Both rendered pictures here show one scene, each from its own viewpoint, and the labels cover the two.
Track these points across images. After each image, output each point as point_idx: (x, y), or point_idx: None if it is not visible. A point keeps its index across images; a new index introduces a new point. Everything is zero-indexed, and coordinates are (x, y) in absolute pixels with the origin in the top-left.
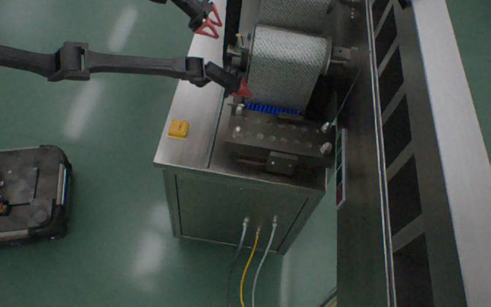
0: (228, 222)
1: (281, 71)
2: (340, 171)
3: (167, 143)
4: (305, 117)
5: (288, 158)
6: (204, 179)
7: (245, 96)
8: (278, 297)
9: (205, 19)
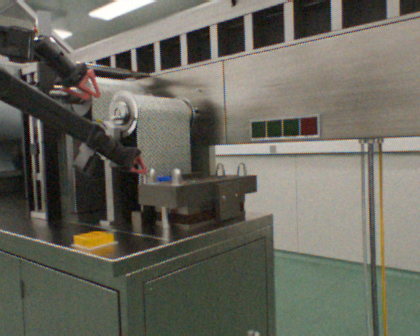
0: None
1: (163, 124)
2: (287, 124)
3: (101, 250)
4: None
5: (232, 182)
6: (179, 267)
7: (141, 172)
8: None
9: (71, 91)
